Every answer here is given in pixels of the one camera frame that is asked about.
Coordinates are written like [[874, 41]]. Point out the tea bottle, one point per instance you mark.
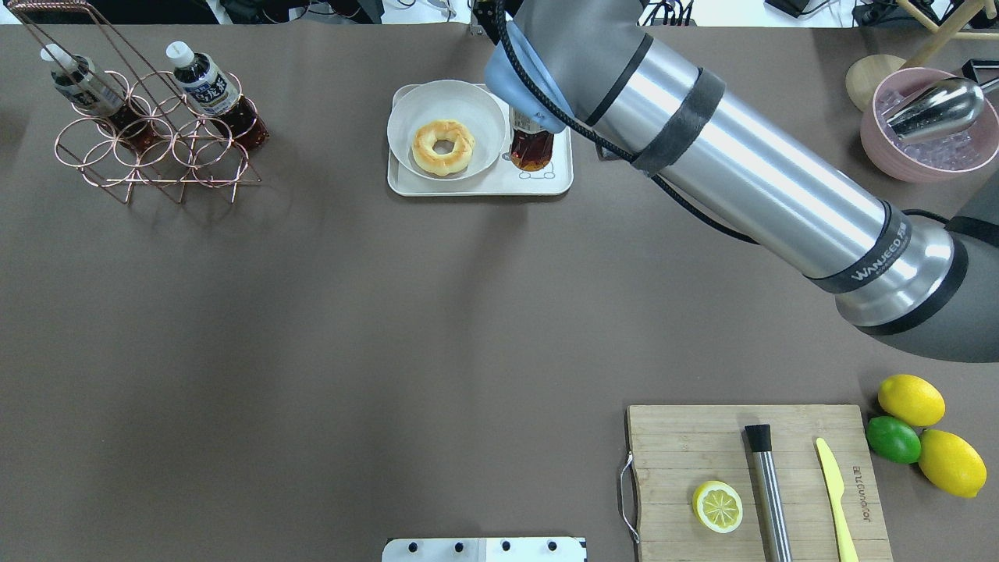
[[531, 146], [214, 95], [96, 93]]

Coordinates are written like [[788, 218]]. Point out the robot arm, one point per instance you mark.
[[922, 287]]

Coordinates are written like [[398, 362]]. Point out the cream rabbit serving tray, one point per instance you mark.
[[502, 179]]

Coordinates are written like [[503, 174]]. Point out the white round plate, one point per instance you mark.
[[471, 105]]

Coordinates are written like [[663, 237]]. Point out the wooden cutting board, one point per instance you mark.
[[676, 448]]

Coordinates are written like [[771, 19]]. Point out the steel muddler black tip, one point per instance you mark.
[[771, 508]]

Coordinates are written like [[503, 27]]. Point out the half lemon slice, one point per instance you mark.
[[717, 506]]

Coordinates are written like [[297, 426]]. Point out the yellow plastic knife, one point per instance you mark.
[[835, 491]]

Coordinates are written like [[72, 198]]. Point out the wooden cup stand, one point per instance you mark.
[[865, 74]]

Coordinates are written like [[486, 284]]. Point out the yellow lemon upper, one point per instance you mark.
[[911, 399]]

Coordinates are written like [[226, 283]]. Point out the yellow lemon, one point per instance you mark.
[[911, 399], [951, 463]]

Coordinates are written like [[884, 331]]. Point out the green lime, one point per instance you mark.
[[893, 440]]

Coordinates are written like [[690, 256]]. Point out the pink ice bowl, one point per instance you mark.
[[935, 161]]

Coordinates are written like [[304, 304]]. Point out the yellow lemon lower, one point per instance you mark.
[[951, 463]]

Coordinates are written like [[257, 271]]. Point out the steel ice scoop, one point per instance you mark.
[[946, 107]]

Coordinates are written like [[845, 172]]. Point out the glazed ring donut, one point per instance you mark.
[[443, 147]]

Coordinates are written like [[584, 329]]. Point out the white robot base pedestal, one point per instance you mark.
[[525, 548]]

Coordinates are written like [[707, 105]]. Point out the copper wire bottle rack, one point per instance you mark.
[[189, 154]]

